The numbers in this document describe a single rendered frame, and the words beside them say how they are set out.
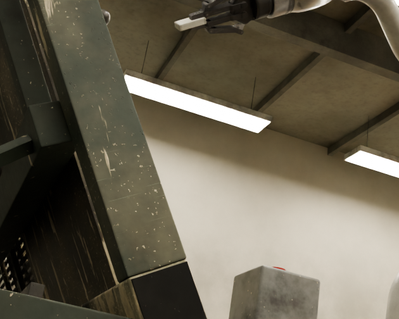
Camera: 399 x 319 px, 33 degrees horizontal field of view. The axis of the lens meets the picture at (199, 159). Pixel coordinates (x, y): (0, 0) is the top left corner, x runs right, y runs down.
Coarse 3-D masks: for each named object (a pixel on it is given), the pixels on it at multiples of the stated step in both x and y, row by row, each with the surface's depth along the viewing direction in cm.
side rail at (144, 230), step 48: (48, 0) 117; (96, 0) 121; (48, 48) 117; (96, 48) 117; (96, 96) 114; (96, 144) 112; (144, 144) 115; (96, 192) 111; (144, 192) 112; (144, 240) 109
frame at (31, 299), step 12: (36, 288) 111; (0, 300) 98; (12, 300) 99; (24, 300) 99; (36, 300) 100; (48, 300) 101; (0, 312) 98; (12, 312) 98; (24, 312) 99; (36, 312) 100; (48, 312) 100; (60, 312) 101; (72, 312) 102; (84, 312) 102; (96, 312) 103
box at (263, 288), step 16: (256, 272) 117; (272, 272) 116; (288, 272) 118; (240, 288) 122; (256, 288) 116; (272, 288) 115; (288, 288) 117; (304, 288) 118; (240, 304) 120; (256, 304) 114; (272, 304) 114; (288, 304) 116; (304, 304) 117
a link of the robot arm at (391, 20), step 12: (348, 0) 154; (360, 0) 156; (372, 0) 155; (384, 0) 155; (384, 12) 157; (396, 12) 159; (384, 24) 161; (396, 24) 161; (396, 36) 164; (396, 48) 168
